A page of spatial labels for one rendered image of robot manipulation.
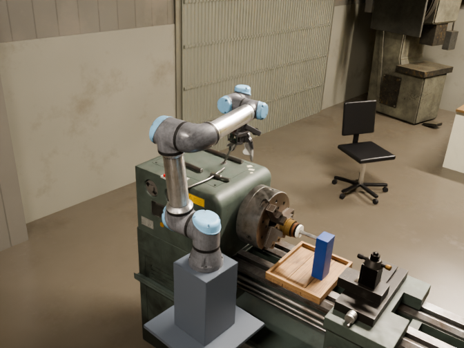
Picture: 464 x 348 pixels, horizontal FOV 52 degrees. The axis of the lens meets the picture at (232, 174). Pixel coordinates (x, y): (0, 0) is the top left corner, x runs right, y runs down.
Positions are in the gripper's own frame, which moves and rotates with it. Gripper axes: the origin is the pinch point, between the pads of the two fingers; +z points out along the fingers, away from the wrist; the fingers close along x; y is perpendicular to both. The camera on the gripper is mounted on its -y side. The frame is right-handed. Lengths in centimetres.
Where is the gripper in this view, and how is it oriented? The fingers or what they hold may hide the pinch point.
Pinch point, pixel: (242, 156)
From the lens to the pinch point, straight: 232.7
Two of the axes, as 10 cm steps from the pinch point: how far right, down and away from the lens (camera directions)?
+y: -7.7, 2.5, -5.8
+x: 6.4, 3.6, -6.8
